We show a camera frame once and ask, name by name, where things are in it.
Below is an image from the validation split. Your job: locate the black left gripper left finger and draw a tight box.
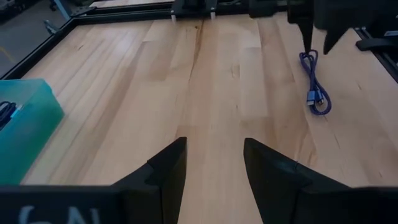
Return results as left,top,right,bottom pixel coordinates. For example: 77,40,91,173
111,136,188,224

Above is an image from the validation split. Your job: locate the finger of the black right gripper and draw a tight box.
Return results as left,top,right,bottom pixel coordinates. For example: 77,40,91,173
287,0,314,53
323,27,352,55

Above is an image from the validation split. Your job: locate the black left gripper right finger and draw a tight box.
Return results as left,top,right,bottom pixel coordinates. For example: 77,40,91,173
243,138,354,224

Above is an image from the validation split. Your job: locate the purple braided USB-C cable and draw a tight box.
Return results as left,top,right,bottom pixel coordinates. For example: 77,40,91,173
298,49,332,116

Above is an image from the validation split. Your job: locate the black braided USB-C cable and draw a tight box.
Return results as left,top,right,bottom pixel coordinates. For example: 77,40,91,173
0,101,17,130

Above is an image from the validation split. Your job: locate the teal plastic bin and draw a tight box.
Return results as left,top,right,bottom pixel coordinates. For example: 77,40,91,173
0,78,65,186

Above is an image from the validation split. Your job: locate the blue metal stand leg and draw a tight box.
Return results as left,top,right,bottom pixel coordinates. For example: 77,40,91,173
49,0,73,21

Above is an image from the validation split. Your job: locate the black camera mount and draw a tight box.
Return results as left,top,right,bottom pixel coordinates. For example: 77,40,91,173
170,0,218,22

